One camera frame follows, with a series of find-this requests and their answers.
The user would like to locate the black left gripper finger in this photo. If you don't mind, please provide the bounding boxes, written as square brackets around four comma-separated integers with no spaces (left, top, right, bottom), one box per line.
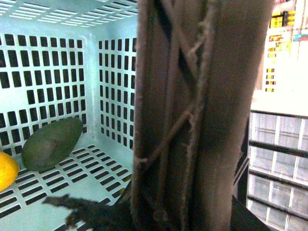
[42,194,132,231]

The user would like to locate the green avocado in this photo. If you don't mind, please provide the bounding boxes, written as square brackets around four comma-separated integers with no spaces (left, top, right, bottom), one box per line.
[21,117,83,171]

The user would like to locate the yellow mango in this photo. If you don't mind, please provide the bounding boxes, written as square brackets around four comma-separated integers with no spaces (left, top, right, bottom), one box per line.
[0,152,19,191]

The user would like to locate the light teal plastic basket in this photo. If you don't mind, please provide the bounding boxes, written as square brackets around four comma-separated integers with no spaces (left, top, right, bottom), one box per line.
[0,0,138,231]

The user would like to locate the brown basket handle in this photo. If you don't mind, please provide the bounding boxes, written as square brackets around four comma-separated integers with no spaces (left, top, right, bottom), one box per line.
[131,0,274,231]

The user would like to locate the white shelf with bottles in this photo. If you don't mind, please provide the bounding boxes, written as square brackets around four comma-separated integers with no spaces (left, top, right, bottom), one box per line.
[251,0,308,117]

